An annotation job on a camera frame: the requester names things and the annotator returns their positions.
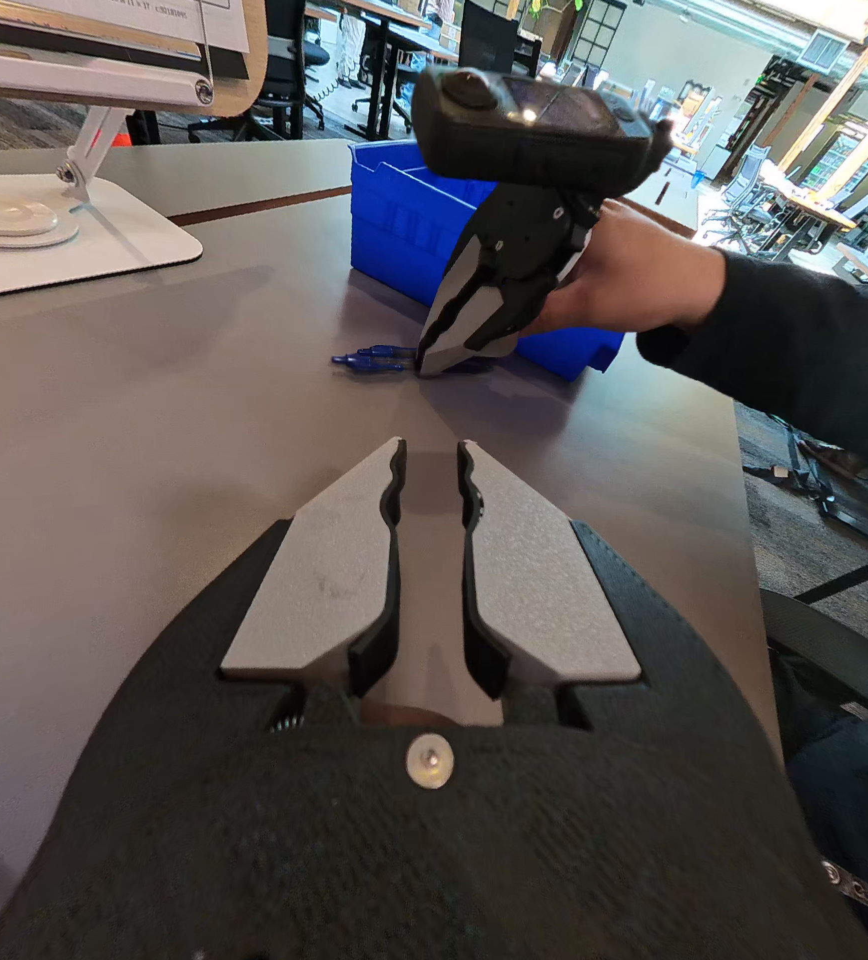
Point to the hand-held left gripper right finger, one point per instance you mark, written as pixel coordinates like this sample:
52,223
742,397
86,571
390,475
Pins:
546,592

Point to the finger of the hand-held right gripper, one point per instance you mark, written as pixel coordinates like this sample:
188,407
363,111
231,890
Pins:
458,281
475,330

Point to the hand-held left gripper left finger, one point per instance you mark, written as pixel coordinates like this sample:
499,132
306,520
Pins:
314,592

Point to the blue plastic bin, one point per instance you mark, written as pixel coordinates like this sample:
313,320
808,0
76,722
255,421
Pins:
396,232

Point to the blue retractable pen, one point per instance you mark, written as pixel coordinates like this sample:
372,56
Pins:
366,364
385,350

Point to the person's right forearm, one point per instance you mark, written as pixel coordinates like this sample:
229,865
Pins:
816,352

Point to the grey desk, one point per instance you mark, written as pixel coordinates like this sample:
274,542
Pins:
179,412

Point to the person's right hand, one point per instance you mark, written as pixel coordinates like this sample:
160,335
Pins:
643,277

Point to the black high-back chair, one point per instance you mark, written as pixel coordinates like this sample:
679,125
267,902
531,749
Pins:
490,37

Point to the black office chair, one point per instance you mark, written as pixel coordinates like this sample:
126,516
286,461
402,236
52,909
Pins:
287,45

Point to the black chair armrest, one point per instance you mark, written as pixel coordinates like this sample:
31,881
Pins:
838,645

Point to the white document stand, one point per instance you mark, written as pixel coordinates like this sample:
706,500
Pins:
134,240

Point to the wooden post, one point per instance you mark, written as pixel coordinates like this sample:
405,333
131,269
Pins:
831,105

